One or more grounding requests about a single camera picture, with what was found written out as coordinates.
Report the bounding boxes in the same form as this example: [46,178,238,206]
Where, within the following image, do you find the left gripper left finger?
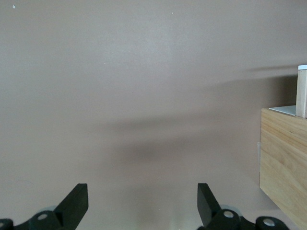
[0,183,89,230]

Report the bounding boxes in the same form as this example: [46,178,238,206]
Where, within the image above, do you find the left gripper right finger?
[197,183,288,230]

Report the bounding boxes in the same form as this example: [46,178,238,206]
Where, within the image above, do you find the light wooden drawer cabinet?
[259,107,307,230]

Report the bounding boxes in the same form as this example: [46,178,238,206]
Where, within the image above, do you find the brown table cover sheet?
[0,0,307,230]

